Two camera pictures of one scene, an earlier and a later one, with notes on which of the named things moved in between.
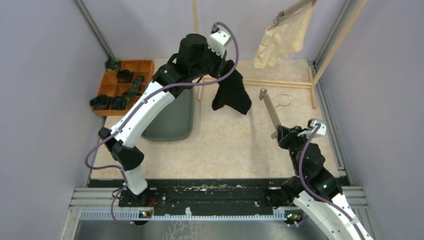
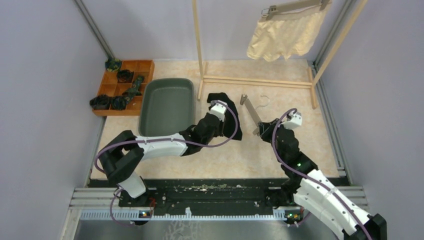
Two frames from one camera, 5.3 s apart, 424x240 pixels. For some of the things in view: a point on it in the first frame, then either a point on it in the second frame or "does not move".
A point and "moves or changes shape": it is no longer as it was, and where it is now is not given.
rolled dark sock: x=125 y=76 does not move
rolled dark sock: x=101 y=102 does not move
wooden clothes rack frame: x=312 y=82 does not move
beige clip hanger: x=281 y=15 moves or changes shape
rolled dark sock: x=119 y=102 does not move
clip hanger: x=276 y=120 to x=244 y=99
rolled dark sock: x=113 y=65 does not move
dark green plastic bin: x=176 y=123 does not move
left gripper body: x=212 y=62 to x=219 y=132
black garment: x=231 y=92 to x=229 y=122
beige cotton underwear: x=285 y=38 moves or changes shape
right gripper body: x=291 y=140 to x=268 y=135
